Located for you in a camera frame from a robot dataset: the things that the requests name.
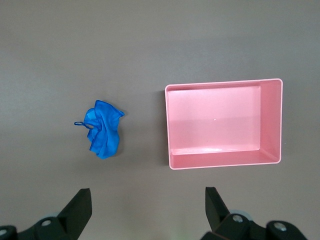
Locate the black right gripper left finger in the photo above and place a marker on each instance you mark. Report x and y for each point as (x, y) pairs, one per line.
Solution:
(72, 215)

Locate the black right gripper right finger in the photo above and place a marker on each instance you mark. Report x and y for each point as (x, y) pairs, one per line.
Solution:
(220, 220)

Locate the blue cloth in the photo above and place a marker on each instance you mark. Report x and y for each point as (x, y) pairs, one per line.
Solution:
(105, 130)

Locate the pink plastic box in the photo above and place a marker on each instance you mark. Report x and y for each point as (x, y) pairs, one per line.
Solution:
(215, 125)

